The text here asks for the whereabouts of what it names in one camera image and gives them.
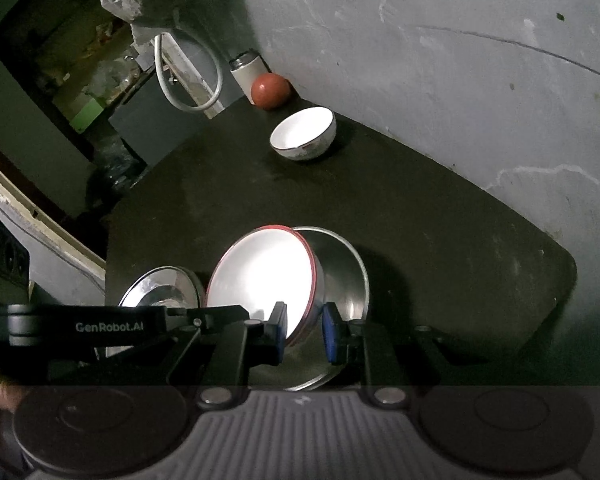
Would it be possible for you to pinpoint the deep steel mixing bowl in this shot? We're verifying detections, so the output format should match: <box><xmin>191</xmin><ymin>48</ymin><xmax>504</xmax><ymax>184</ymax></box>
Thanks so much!
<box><xmin>249</xmin><ymin>226</ymin><xmax>370</xmax><ymax>391</ymax></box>

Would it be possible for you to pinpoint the plain steel plate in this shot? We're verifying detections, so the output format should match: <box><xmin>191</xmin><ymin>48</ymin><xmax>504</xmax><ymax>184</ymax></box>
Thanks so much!
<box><xmin>118</xmin><ymin>266</ymin><xmax>206</xmax><ymax>330</ymax></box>

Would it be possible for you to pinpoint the white bowl red rim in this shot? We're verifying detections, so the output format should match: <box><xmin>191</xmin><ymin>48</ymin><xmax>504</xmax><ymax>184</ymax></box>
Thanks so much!
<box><xmin>206</xmin><ymin>224</ymin><xmax>326</xmax><ymax>347</ymax></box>
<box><xmin>270</xmin><ymin>106</ymin><xmax>337</xmax><ymax>160</ymax></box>

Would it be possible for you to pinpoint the dark grey cabinet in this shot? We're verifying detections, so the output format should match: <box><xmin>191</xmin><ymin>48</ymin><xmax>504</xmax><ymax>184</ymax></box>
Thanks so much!
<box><xmin>109</xmin><ymin>75</ymin><xmax>210</xmax><ymax>167</ymax></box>

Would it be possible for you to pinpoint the green box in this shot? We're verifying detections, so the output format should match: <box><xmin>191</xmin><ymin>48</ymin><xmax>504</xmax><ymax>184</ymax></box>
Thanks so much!
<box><xmin>70</xmin><ymin>99</ymin><xmax>105</xmax><ymax>133</ymax></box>

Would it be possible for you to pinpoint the red ball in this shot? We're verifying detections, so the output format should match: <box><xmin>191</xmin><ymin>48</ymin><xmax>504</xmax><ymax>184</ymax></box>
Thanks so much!
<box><xmin>251</xmin><ymin>73</ymin><xmax>291</xmax><ymax>110</ymax></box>

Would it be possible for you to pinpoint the white thermos flask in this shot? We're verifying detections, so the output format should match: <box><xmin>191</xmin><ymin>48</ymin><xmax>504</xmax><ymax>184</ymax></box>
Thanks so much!
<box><xmin>230</xmin><ymin>49</ymin><xmax>270</xmax><ymax>103</ymax></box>

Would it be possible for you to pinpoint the white looped hose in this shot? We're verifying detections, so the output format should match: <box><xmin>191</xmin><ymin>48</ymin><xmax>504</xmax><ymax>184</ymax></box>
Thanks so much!
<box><xmin>153</xmin><ymin>29</ymin><xmax>225</xmax><ymax>113</ymax></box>

